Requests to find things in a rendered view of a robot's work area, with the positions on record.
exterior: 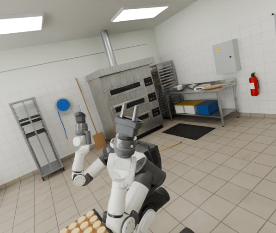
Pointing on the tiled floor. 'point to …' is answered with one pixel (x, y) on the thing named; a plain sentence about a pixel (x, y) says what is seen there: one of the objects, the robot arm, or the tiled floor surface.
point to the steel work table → (221, 113)
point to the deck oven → (126, 95)
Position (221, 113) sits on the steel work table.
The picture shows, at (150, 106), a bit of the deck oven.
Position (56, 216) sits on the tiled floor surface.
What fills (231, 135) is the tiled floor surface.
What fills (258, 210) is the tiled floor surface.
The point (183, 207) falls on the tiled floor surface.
